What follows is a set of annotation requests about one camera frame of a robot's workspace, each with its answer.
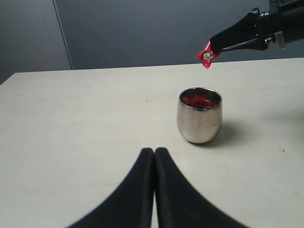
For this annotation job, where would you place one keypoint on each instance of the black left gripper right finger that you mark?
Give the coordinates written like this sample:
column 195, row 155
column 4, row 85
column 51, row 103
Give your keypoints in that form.
column 179, row 204

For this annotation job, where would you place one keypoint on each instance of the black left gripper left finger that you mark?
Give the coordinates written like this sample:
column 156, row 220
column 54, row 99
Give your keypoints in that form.
column 130, row 204

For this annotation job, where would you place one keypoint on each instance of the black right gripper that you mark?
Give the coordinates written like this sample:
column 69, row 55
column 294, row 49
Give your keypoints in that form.
column 282, row 24

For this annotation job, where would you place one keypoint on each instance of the single red candy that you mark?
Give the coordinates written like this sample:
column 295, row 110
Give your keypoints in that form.
column 207, row 55

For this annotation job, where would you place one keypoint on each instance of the red candies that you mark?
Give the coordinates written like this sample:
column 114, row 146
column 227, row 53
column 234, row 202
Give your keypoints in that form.
column 198, row 101

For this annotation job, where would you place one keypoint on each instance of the stainless steel cup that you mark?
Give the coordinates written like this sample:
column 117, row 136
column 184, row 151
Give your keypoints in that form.
column 198, row 125

